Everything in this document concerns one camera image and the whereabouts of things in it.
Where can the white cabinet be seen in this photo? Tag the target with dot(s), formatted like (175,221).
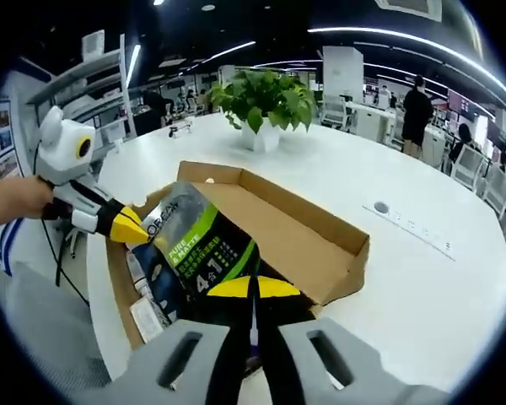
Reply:
(372,123)

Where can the white ceiling air conditioner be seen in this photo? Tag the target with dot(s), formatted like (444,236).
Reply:
(409,7)

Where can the grey metal shelf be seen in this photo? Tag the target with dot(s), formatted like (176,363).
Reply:
(93,80)

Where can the small black white device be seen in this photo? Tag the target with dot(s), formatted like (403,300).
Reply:
(179,128)

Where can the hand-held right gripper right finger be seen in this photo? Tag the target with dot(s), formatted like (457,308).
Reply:
(320,371)

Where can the wall monitor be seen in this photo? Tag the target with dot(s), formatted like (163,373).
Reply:
(460,102)

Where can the green potted plant white pot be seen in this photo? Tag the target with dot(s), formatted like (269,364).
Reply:
(265,101)

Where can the white office chair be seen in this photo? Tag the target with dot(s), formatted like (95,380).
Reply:
(334,113)
(468,164)
(498,192)

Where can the black green soft pouch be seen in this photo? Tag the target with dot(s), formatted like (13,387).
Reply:
(202,236)

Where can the brown cardboard shoe box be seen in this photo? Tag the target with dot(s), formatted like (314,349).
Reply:
(295,228)

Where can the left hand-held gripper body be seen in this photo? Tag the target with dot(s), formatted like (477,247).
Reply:
(63,156)

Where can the blue framed wall poster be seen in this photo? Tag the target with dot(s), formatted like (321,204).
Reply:
(0,139)

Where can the white box on shelf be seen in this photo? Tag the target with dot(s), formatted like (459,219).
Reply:
(93,44)

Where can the long curved ceiling light strip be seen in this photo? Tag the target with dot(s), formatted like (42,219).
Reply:
(405,37)

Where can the grey mesh office chair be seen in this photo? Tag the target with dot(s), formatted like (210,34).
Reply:
(46,337)

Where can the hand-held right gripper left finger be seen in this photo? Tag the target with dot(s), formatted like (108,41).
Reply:
(160,371)

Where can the person's left hand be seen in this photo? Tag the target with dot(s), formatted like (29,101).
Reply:
(23,198)

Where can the white tube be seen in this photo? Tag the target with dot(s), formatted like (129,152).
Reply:
(137,272)

